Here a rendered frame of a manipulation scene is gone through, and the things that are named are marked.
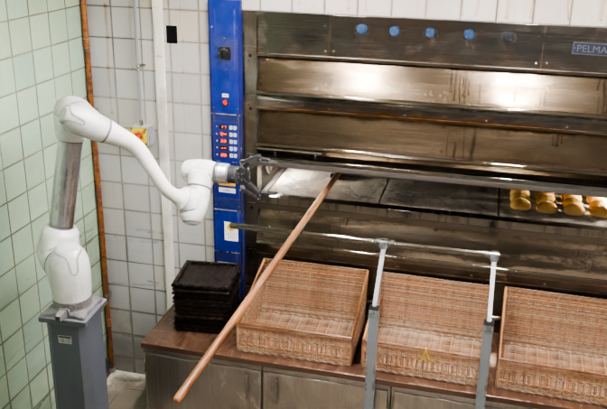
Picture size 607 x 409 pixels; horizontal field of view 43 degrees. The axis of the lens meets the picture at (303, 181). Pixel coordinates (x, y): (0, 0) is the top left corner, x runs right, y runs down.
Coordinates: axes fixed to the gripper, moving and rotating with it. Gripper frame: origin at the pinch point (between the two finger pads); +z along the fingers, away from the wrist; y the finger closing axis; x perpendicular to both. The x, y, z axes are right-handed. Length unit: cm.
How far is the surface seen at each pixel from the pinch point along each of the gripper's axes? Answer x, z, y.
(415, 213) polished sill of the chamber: -57, 54, 32
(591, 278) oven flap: -53, 138, 53
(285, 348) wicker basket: -6, 4, 86
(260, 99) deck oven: -56, -24, -19
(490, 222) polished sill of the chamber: -57, 90, 32
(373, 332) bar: 4, 45, 64
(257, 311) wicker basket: -39, -20, 87
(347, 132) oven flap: -57, 19, -6
